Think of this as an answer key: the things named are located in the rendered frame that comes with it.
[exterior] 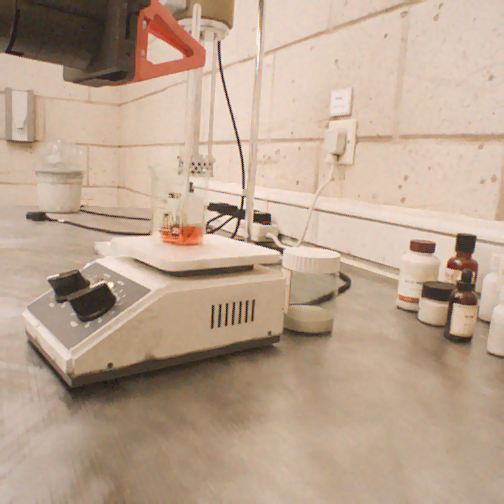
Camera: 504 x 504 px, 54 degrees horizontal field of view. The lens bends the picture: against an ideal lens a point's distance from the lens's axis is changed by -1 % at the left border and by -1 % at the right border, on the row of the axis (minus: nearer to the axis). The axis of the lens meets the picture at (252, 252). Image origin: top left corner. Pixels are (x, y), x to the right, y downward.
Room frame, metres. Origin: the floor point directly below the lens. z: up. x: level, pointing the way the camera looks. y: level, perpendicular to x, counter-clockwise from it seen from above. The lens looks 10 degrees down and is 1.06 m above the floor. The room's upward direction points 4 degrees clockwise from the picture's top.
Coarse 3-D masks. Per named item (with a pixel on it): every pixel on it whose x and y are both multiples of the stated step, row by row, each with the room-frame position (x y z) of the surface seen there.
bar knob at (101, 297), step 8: (88, 288) 0.36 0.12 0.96; (96, 288) 0.36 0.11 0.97; (104, 288) 0.36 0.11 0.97; (72, 296) 0.36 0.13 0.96; (80, 296) 0.36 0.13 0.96; (88, 296) 0.36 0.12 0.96; (96, 296) 0.36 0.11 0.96; (104, 296) 0.36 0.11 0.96; (112, 296) 0.36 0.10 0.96; (72, 304) 0.36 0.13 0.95; (80, 304) 0.36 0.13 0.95; (88, 304) 0.36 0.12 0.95; (96, 304) 0.36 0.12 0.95; (104, 304) 0.36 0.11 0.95; (112, 304) 0.36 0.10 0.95; (80, 312) 0.36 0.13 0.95; (88, 312) 0.36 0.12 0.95; (96, 312) 0.35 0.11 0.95; (104, 312) 0.35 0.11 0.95; (80, 320) 0.35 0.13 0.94; (88, 320) 0.35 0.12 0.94
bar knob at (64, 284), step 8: (64, 272) 0.41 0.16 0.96; (72, 272) 0.40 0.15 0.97; (80, 272) 0.40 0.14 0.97; (48, 280) 0.40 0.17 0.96; (56, 280) 0.40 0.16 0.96; (64, 280) 0.40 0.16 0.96; (72, 280) 0.40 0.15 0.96; (80, 280) 0.40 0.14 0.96; (88, 280) 0.41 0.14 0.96; (56, 288) 0.41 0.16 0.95; (64, 288) 0.40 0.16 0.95; (72, 288) 0.40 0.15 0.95; (80, 288) 0.40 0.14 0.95; (56, 296) 0.40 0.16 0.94; (64, 296) 0.40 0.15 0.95
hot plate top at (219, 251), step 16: (112, 240) 0.45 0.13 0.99; (128, 240) 0.45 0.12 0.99; (144, 240) 0.46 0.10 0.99; (208, 240) 0.48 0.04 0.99; (224, 240) 0.49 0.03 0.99; (144, 256) 0.40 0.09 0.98; (160, 256) 0.39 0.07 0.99; (176, 256) 0.39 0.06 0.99; (192, 256) 0.39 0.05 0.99; (208, 256) 0.40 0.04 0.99; (224, 256) 0.40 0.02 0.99; (240, 256) 0.41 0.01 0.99; (256, 256) 0.42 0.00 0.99; (272, 256) 0.43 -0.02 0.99
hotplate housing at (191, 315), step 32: (128, 256) 0.47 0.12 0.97; (160, 288) 0.36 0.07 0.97; (192, 288) 0.38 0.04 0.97; (224, 288) 0.40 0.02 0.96; (256, 288) 0.42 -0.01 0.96; (32, 320) 0.39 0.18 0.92; (128, 320) 0.34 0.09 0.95; (160, 320) 0.36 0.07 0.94; (192, 320) 0.38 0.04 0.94; (224, 320) 0.40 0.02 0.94; (256, 320) 0.42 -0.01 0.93; (64, 352) 0.33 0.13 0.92; (96, 352) 0.33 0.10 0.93; (128, 352) 0.34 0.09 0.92; (160, 352) 0.36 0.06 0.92; (192, 352) 0.38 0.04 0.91; (224, 352) 0.40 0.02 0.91
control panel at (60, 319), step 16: (96, 272) 0.43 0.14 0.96; (112, 272) 0.42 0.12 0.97; (112, 288) 0.39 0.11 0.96; (128, 288) 0.38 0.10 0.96; (144, 288) 0.37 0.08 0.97; (32, 304) 0.41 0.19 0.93; (48, 304) 0.40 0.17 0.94; (64, 304) 0.39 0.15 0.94; (128, 304) 0.35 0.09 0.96; (48, 320) 0.37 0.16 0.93; (64, 320) 0.37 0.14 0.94; (96, 320) 0.35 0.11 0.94; (64, 336) 0.34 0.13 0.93; (80, 336) 0.33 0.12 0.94
